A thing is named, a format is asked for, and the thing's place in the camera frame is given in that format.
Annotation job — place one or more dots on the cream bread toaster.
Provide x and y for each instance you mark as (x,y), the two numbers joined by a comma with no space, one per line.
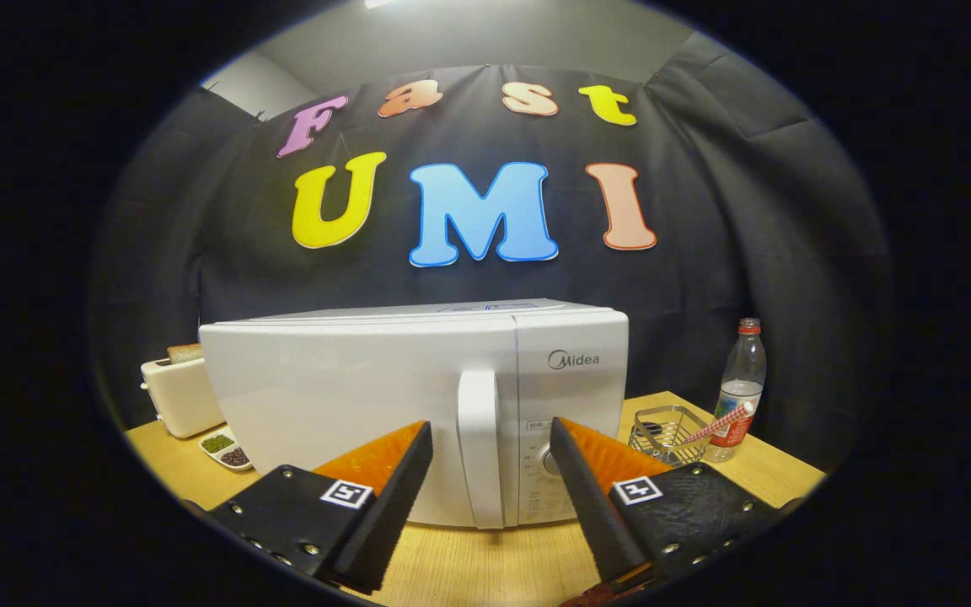
(178,396)

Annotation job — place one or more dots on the toast slice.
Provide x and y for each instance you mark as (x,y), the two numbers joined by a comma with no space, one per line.
(185,353)

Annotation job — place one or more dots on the white toaster oven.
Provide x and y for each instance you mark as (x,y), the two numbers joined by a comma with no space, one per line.
(325,379)

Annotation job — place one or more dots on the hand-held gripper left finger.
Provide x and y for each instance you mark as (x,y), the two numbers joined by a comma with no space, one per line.
(384,514)

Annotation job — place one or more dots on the red white striped straw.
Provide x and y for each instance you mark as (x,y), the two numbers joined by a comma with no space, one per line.
(726,419)

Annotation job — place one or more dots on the white sectioned bean dish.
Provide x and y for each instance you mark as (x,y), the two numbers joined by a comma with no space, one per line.
(224,447)

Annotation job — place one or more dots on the clear plastic water bottle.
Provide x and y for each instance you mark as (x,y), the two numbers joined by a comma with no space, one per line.
(743,371)

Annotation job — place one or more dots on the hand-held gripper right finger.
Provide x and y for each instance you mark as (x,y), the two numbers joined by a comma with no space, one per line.
(599,514)

